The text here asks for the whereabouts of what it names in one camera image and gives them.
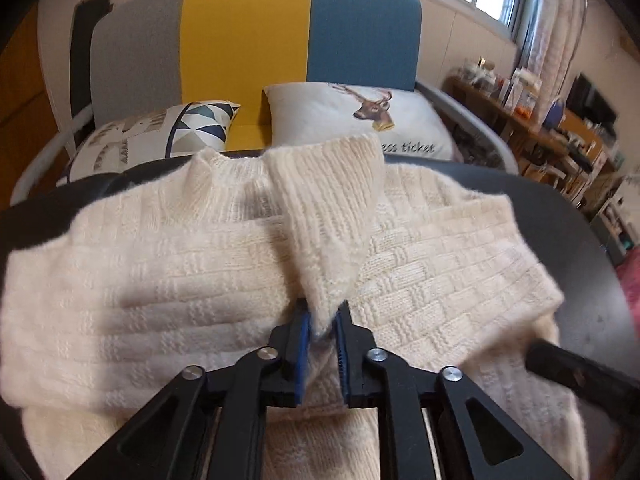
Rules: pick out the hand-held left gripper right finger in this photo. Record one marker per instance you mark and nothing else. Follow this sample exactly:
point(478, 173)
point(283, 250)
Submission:
point(342, 355)

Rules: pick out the wooden chair with clothes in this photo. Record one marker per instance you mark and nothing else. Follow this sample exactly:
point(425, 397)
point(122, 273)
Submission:
point(575, 155)

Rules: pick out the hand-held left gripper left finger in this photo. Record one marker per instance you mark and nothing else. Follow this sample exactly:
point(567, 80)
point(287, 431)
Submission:
point(300, 360)

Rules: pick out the triangle pattern pillow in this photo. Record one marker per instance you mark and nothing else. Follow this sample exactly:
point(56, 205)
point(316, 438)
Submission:
point(150, 135)

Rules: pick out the pink cloth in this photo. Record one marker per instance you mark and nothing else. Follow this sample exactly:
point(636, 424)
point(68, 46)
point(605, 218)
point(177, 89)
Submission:
point(630, 275)

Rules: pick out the black television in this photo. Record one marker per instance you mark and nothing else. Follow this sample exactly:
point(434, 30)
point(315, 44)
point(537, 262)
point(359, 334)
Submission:
point(592, 102)

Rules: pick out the white deer print pillow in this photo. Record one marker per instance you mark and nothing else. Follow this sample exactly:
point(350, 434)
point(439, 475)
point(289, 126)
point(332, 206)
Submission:
point(320, 115)

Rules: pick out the cream knitted sweater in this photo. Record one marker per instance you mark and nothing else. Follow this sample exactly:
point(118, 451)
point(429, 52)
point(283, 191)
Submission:
point(175, 270)

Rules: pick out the wooden desk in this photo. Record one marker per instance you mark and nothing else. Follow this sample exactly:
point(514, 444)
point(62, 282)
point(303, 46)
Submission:
point(500, 115)

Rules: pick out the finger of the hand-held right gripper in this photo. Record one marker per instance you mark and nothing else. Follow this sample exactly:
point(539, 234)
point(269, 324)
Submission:
point(575, 370)

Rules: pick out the oranges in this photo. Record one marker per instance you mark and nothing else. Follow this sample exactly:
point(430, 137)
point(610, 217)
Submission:
point(523, 111)

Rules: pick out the white shelf unit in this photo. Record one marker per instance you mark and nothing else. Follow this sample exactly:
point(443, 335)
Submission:
point(617, 215)

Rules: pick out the grey yellow blue sofa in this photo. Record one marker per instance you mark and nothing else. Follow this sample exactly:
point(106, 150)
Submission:
point(240, 35)

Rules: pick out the stack of books and boxes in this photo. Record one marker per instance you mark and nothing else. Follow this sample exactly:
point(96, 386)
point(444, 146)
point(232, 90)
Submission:
point(522, 87)

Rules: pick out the blue bag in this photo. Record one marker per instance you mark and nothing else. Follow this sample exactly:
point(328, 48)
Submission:
point(553, 115)

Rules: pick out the patterned curtain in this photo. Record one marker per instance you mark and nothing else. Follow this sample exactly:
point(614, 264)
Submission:
point(550, 35)

